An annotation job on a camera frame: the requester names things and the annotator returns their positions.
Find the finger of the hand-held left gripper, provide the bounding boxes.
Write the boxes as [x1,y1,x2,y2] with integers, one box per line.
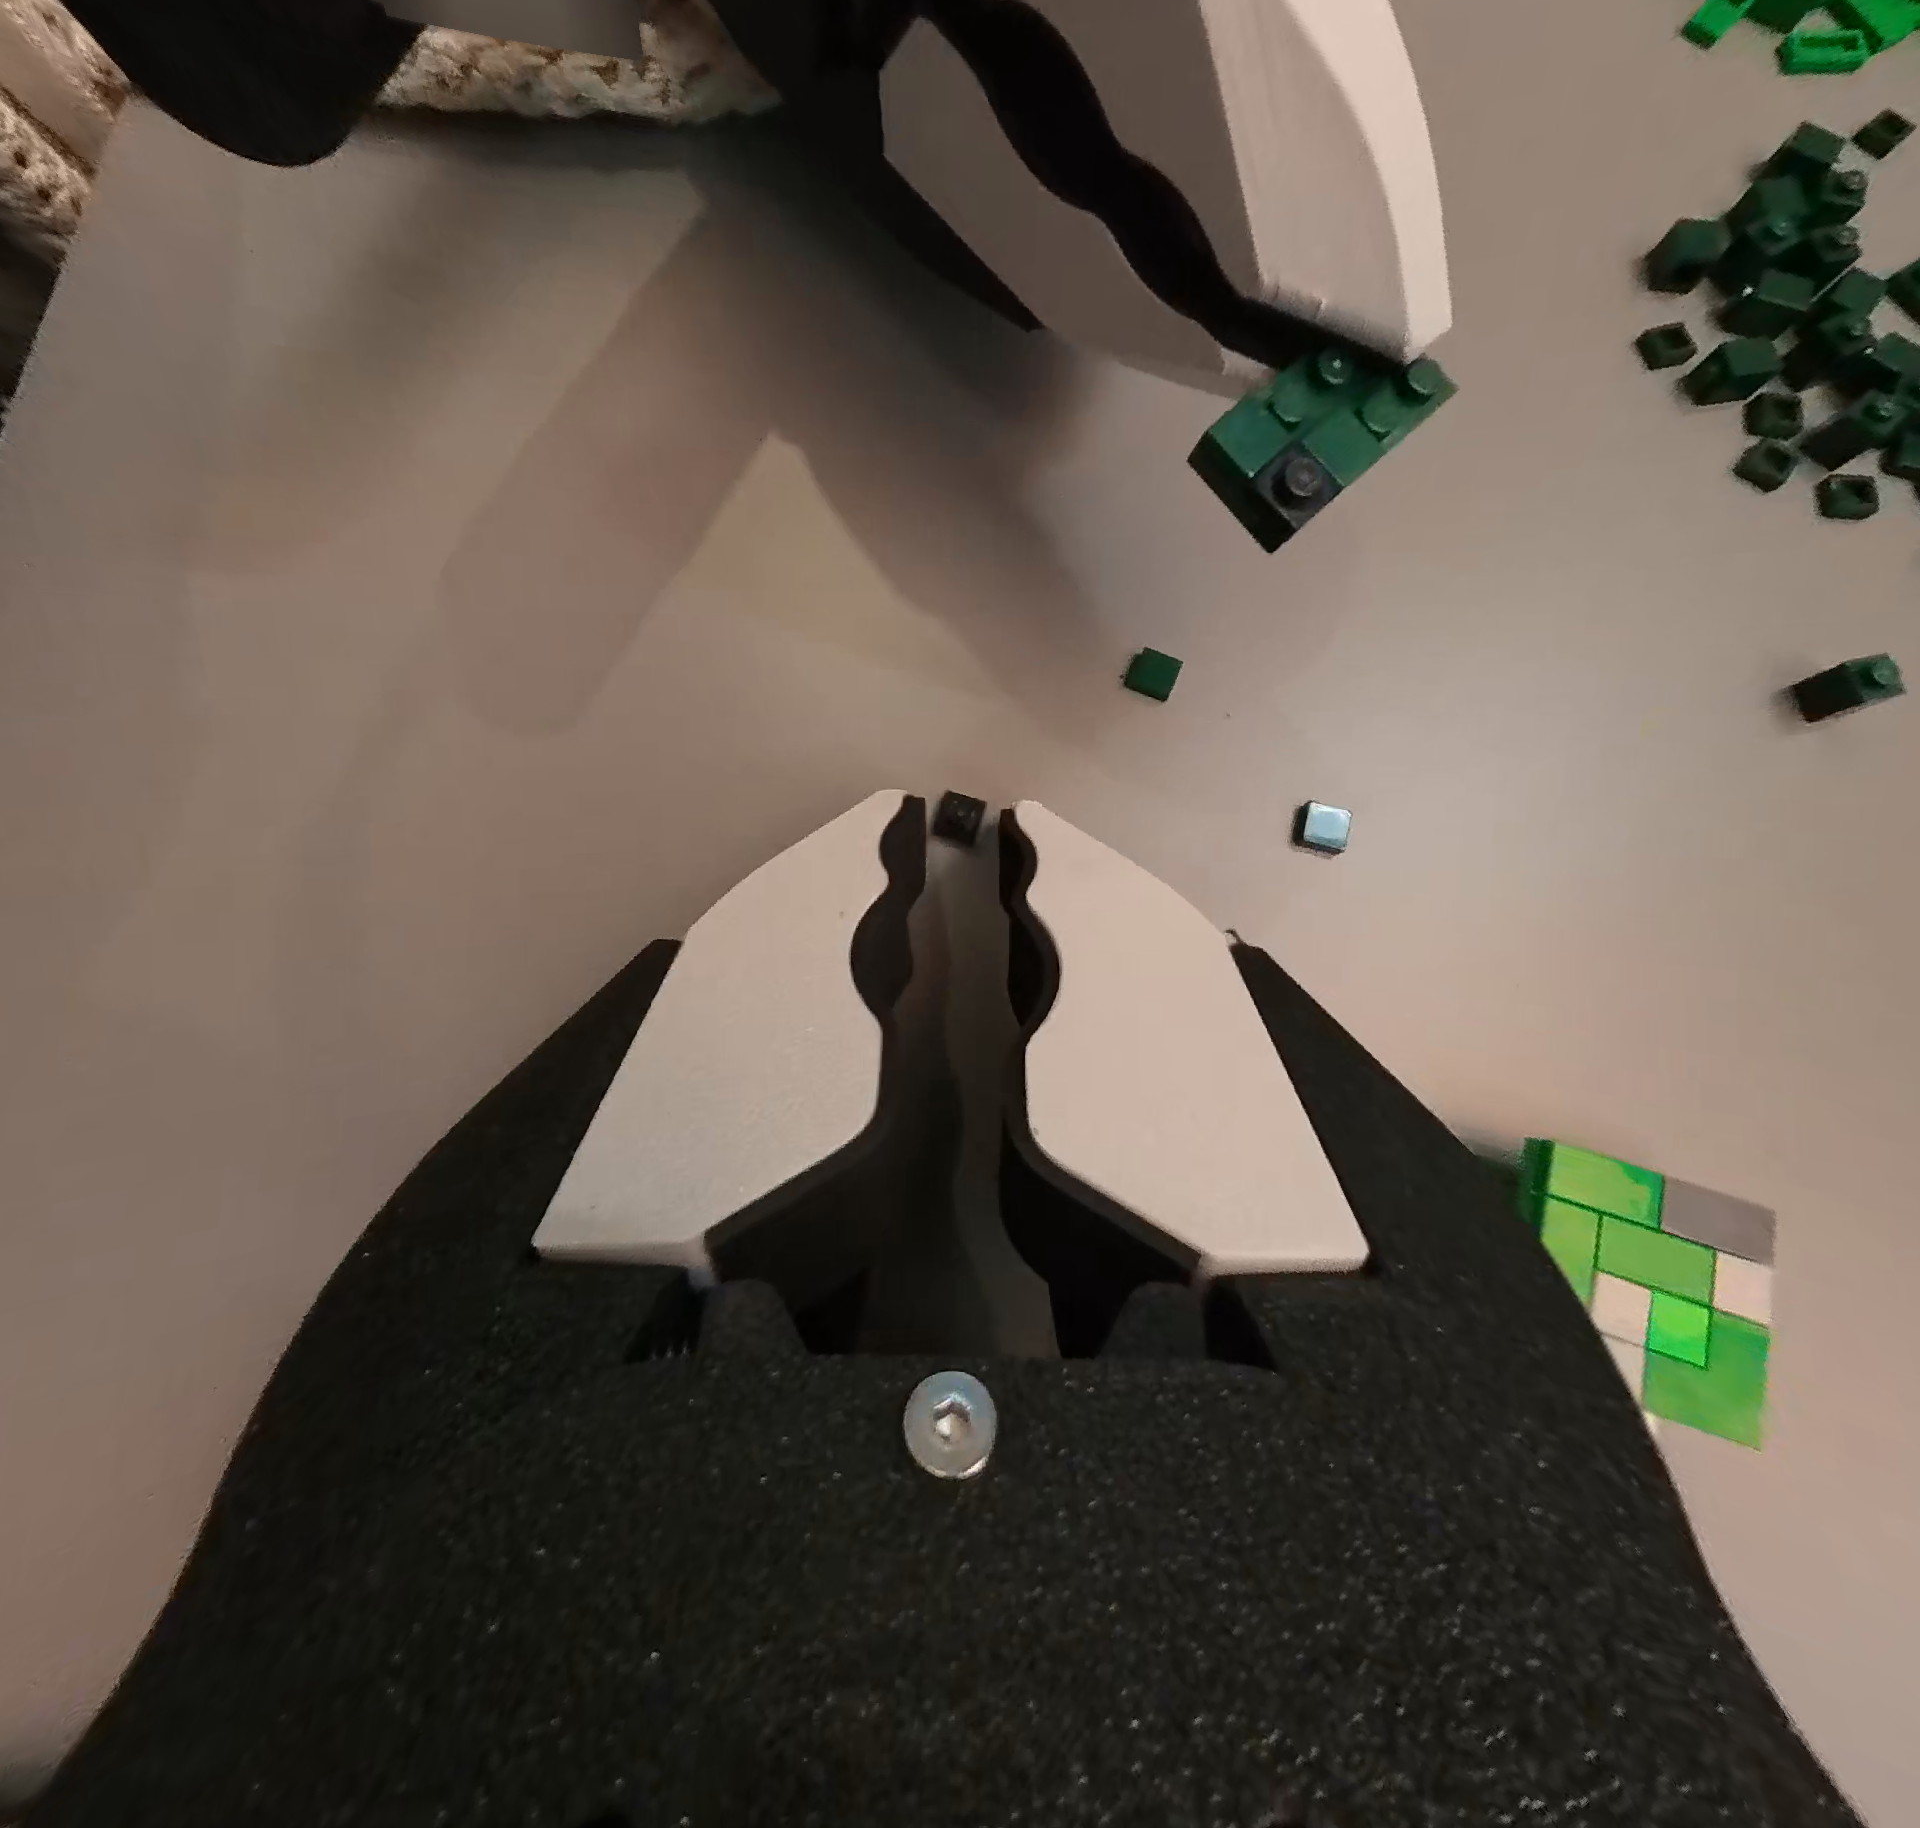
[917,0,1458,364]
[876,19,1295,400]

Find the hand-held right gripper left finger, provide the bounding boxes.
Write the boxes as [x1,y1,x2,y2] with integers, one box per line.
[531,789,949,1281]

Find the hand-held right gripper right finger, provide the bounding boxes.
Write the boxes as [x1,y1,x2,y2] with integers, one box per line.
[989,799,1369,1288]

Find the dark green lego assembly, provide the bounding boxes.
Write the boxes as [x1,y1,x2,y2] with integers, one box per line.
[1187,345,1460,556]

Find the pile of dark green lego pieces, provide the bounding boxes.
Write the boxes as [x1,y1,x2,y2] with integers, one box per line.
[1632,110,1920,527]

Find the dark green lego brick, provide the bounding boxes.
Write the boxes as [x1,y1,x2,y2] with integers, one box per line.
[1788,651,1908,725]

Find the small green box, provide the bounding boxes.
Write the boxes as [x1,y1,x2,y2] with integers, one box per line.
[1511,1133,1782,1456]

